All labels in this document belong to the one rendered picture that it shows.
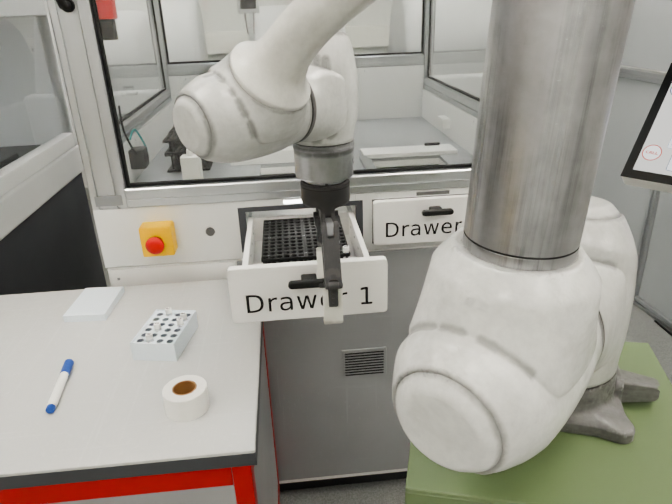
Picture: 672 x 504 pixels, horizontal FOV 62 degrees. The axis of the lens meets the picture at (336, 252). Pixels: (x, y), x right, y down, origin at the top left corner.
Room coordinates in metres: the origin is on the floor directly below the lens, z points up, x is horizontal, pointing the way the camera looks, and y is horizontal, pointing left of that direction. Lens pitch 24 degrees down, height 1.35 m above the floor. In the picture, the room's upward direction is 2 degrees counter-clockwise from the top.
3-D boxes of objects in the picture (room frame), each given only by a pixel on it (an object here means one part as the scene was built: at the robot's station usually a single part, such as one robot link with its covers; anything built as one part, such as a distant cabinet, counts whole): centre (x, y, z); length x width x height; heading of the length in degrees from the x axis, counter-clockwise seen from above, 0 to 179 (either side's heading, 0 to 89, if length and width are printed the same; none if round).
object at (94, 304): (1.08, 0.53, 0.77); 0.13 x 0.09 x 0.02; 1
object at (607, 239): (0.61, -0.28, 1.03); 0.18 x 0.16 x 0.22; 141
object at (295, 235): (1.11, 0.07, 0.87); 0.22 x 0.18 x 0.06; 5
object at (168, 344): (0.93, 0.34, 0.78); 0.12 x 0.08 x 0.04; 174
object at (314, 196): (0.82, 0.01, 1.07); 0.08 x 0.07 x 0.09; 5
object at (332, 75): (0.81, 0.02, 1.25); 0.13 x 0.11 x 0.16; 141
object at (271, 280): (0.91, 0.05, 0.87); 0.29 x 0.02 x 0.11; 95
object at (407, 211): (1.25, -0.24, 0.87); 0.29 x 0.02 x 0.11; 95
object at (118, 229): (1.71, 0.08, 0.87); 1.02 x 0.95 x 0.14; 95
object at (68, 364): (0.79, 0.48, 0.77); 0.14 x 0.02 x 0.02; 11
